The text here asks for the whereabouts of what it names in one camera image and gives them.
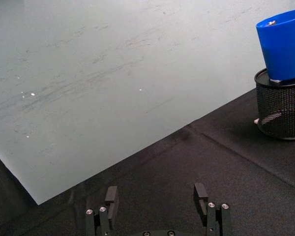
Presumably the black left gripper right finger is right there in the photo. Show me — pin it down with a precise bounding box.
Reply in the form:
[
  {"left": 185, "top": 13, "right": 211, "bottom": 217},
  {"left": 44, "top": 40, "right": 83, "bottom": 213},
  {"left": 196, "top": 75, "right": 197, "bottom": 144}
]
[{"left": 193, "top": 182, "right": 233, "bottom": 236}]

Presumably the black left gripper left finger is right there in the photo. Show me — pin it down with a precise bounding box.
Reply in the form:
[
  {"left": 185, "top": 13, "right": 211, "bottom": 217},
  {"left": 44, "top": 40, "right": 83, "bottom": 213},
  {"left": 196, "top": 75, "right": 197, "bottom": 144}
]
[{"left": 85, "top": 185, "right": 119, "bottom": 236}]

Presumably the black table cloth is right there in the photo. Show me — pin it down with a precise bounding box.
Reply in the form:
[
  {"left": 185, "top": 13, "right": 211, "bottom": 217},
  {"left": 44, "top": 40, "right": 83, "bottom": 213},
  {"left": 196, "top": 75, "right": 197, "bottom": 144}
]
[{"left": 0, "top": 86, "right": 295, "bottom": 236}]

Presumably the black mesh metal holder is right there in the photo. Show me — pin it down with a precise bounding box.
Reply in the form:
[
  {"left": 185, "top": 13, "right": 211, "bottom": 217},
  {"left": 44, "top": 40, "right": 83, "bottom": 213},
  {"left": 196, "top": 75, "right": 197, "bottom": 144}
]
[{"left": 254, "top": 67, "right": 295, "bottom": 141}]

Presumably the blue plastic cup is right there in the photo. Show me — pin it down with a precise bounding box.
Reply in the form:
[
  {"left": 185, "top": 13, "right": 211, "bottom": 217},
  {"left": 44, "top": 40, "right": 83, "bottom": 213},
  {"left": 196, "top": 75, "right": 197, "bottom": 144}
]
[{"left": 255, "top": 7, "right": 295, "bottom": 81}]

